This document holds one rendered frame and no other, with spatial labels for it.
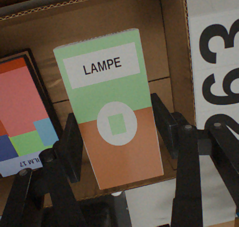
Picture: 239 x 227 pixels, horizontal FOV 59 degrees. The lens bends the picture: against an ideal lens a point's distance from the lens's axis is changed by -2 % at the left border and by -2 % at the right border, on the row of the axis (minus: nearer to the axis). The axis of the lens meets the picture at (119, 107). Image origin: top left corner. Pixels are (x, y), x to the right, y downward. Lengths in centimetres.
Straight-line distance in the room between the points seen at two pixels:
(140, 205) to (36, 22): 43
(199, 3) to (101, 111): 26
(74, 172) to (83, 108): 6
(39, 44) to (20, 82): 7
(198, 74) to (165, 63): 10
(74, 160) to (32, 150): 23
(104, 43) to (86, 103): 6
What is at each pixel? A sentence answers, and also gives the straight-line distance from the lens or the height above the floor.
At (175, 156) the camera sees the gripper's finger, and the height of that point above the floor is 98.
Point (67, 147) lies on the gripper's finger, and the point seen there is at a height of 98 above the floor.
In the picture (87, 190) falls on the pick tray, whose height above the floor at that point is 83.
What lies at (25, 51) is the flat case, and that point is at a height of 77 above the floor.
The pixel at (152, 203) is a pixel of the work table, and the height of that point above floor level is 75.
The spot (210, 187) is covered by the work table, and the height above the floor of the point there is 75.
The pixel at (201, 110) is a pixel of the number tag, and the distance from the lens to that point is 32.
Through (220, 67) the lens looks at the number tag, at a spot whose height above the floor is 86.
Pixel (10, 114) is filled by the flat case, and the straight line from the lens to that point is 37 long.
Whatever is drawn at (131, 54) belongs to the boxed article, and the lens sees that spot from 19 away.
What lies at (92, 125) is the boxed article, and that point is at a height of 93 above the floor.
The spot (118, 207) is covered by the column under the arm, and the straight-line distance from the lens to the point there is 53.
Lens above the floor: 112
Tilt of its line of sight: 67 degrees down
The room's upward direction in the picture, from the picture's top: 166 degrees clockwise
